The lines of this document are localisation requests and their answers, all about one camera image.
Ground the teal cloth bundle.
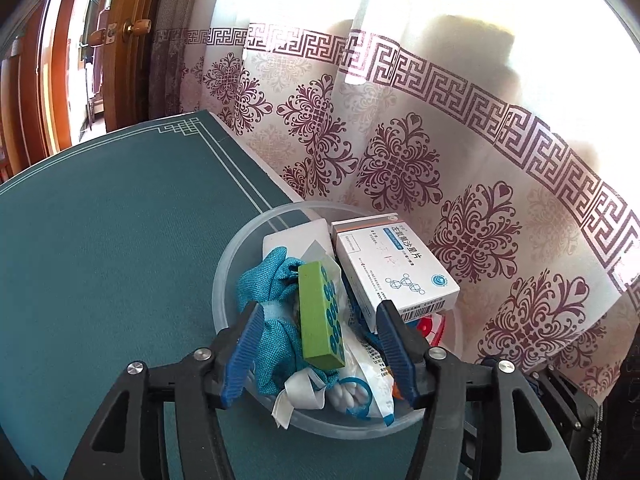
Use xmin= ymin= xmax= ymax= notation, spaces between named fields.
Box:
xmin=237 ymin=246 xmax=342 ymax=429

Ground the white medicine box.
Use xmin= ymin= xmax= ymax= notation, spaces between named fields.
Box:
xmin=330 ymin=213 xmax=461 ymax=329

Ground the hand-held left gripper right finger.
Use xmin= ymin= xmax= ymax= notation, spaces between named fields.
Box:
xmin=376 ymin=300 xmax=581 ymax=480

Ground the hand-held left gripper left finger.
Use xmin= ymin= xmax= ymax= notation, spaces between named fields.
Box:
xmin=65 ymin=301 xmax=266 ymax=480

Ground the green toy block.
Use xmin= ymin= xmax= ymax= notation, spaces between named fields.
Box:
xmin=298 ymin=261 xmax=347 ymax=369

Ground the patterned white curtain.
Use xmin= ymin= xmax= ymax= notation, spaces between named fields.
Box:
xmin=165 ymin=0 xmax=640 ymax=411

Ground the wooden door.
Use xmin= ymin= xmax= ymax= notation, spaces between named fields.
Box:
xmin=100 ymin=0 xmax=168 ymax=136

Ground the white sponge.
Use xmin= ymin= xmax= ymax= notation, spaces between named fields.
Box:
xmin=262 ymin=219 xmax=335 ymax=262

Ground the clear plastic bowl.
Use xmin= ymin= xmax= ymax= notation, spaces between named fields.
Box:
xmin=212 ymin=201 xmax=464 ymax=441

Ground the red label packet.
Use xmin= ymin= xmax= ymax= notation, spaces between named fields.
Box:
xmin=410 ymin=310 xmax=449 ymax=342

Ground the green table mat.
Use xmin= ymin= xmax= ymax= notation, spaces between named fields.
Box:
xmin=0 ymin=112 xmax=481 ymax=480

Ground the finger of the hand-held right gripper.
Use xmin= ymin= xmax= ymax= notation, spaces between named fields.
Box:
xmin=530 ymin=363 xmax=599 ymax=432

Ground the clear plastic packet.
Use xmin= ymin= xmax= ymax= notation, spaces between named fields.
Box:
xmin=300 ymin=240 xmax=399 ymax=427

